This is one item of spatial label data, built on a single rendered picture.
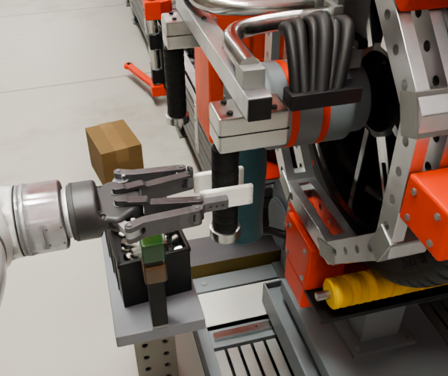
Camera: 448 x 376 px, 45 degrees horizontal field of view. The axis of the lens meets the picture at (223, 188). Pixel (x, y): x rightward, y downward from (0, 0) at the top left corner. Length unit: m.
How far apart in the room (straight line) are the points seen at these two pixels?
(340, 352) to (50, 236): 0.82
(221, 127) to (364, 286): 0.50
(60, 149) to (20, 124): 0.32
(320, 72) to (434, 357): 0.87
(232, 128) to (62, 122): 2.06
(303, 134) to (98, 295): 1.06
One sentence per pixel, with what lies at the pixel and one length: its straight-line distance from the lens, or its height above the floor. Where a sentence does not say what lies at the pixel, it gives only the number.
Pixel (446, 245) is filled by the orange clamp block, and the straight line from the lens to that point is 0.68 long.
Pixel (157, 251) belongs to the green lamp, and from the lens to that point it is 0.92.
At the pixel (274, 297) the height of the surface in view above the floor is 0.15.
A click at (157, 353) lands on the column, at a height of 0.12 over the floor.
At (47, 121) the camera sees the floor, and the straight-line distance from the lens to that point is 2.71.
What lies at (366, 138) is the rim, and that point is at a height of 0.76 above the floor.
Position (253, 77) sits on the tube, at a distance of 0.64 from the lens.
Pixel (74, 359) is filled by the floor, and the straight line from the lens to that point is 1.62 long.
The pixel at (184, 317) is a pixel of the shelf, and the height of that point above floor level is 0.45.
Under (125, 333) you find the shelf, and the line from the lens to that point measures 1.06.
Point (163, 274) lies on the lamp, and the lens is 0.96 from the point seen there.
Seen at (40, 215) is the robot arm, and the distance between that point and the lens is 0.68.
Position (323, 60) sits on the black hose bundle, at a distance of 0.66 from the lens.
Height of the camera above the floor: 1.26
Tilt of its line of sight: 36 degrees down
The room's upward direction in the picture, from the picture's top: straight up
